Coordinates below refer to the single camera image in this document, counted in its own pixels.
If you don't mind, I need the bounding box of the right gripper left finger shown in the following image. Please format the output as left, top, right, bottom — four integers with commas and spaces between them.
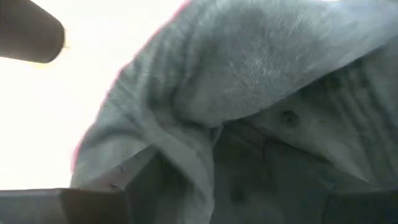
0, 187, 130, 224

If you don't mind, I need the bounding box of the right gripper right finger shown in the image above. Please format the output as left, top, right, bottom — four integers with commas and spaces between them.
322, 189, 398, 224

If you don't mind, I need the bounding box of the dark grey baseball cap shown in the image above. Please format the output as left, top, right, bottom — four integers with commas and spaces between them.
70, 0, 398, 224

